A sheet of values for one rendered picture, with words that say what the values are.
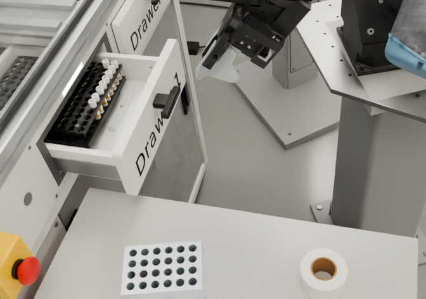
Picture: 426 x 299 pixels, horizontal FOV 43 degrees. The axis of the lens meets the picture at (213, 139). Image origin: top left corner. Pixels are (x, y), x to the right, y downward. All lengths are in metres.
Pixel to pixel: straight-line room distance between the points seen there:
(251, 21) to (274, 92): 1.45
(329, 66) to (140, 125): 0.48
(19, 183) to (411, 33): 0.65
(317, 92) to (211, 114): 0.43
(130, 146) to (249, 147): 1.21
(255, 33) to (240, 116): 1.42
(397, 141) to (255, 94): 0.98
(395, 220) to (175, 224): 0.82
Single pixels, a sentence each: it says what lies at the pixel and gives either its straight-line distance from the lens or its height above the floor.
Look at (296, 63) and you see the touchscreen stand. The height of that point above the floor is 0.16.
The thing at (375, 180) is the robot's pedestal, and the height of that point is 0.43.
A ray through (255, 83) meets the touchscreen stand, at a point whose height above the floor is 0.04.
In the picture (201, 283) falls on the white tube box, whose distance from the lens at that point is 0.83.
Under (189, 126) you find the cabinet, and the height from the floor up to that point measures 0.33.
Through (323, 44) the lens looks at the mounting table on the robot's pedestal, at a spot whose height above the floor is 0.76.
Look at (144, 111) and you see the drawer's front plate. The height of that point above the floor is 0.92.
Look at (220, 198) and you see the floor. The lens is 1.89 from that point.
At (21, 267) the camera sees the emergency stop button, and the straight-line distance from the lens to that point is 0.80.
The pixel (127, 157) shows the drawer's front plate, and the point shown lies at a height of 0.91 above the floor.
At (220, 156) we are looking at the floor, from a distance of 2.01.
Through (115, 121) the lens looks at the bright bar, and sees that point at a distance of 0.99.
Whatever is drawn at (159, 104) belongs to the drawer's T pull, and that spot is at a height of 0.91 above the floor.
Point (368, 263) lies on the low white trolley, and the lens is 0.89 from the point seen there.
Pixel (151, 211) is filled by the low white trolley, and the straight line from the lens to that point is 0.96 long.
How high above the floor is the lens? 1.53
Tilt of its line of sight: 48 degrees down
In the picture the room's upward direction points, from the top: 9 degrees counter-clockwise
